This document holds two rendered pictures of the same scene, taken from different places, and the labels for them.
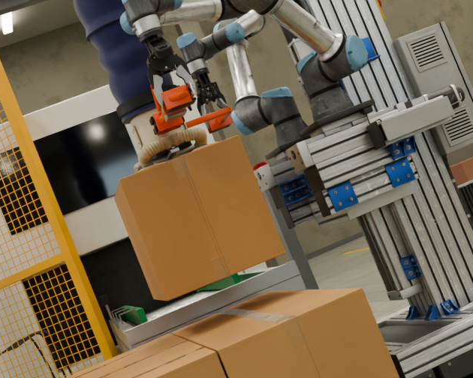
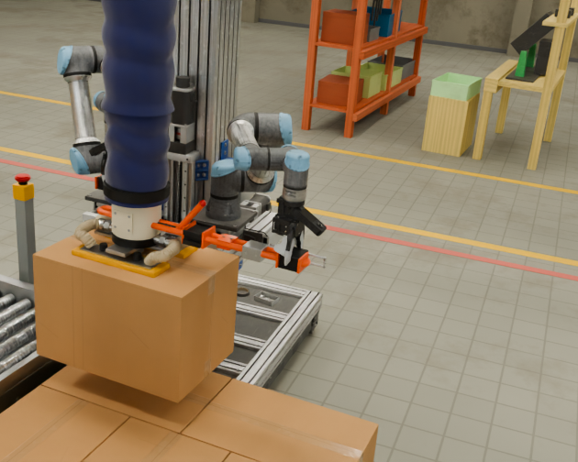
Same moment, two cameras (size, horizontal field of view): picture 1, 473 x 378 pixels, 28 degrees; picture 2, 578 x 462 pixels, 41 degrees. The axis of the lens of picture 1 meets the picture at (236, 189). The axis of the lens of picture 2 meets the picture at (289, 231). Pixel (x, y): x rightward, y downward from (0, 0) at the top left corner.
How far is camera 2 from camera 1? 2.84 m
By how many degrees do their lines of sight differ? 61
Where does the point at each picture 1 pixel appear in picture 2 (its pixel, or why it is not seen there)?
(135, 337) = (2, 389)
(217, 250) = (208, 354)
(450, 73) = not seen: hidden behind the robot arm
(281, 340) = not seen: outside the picture
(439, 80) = not seen: hidden behind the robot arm
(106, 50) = (139, 137)
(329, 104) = (234, 211)
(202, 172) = (218, 289)
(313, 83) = (228, 190)
